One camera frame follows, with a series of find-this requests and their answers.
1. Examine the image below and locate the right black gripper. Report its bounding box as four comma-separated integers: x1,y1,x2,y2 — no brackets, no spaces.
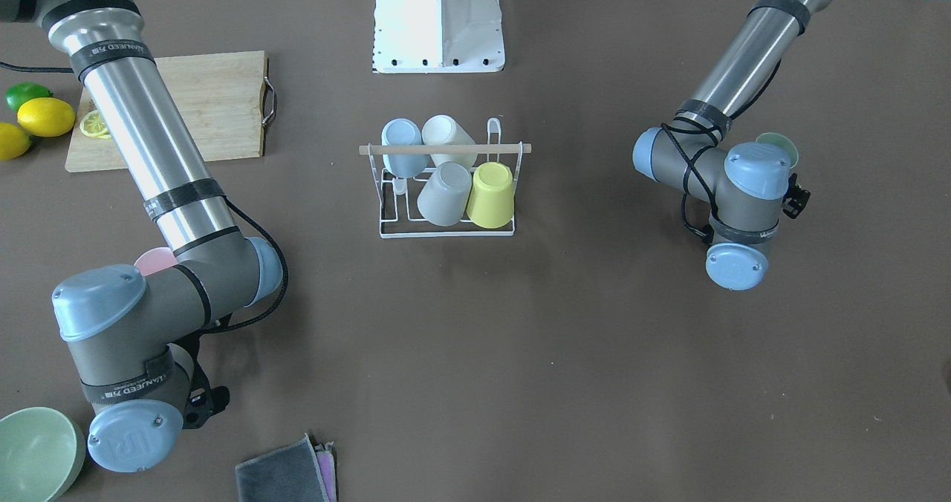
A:
183,353,230,430

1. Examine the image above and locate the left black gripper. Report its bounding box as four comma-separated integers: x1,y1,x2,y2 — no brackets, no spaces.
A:
782,172,811,220

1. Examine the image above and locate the green cup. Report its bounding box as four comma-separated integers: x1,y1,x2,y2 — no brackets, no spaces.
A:
756,132,799,169

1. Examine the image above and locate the pink cup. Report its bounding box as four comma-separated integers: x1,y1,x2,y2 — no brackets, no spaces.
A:
133,246,179,276

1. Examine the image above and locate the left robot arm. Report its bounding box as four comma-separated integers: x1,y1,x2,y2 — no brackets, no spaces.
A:
632,0,832,291

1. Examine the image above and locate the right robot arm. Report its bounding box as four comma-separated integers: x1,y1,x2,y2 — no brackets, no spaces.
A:
2,0,288,474

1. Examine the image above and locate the yellow cup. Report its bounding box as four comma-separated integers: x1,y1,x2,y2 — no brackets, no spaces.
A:
466,163,514,229

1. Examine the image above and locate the grey cup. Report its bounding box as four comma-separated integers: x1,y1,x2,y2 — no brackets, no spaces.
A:
417,163,472,226

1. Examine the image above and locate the light blue cup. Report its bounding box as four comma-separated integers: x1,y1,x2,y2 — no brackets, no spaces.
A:
381,117,429,178

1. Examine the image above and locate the white cup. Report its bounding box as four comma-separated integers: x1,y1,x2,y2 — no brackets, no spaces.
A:
421,115,478,169

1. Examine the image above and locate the grey cloth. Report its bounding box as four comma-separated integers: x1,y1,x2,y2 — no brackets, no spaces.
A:
235,435,326,501

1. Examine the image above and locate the purple cloth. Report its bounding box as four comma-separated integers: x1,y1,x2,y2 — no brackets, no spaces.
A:
314,442,337,502

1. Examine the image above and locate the green bowl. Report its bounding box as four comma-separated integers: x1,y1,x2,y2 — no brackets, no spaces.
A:
1,407,86,501

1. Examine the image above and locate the bamboo cutting board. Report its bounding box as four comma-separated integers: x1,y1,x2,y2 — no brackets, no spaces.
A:
65,50,269,174

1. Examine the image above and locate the yellow lemon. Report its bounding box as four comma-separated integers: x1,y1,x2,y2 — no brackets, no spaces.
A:
0,122,31,161
17,98,76,137

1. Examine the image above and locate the green lime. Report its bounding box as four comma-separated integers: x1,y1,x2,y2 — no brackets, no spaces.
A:
4,82,53,112

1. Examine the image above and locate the white wire cup rack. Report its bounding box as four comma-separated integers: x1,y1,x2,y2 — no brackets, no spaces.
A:
360,115,532,239

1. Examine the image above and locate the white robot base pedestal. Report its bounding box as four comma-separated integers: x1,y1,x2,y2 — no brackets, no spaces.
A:
371,0,506,74

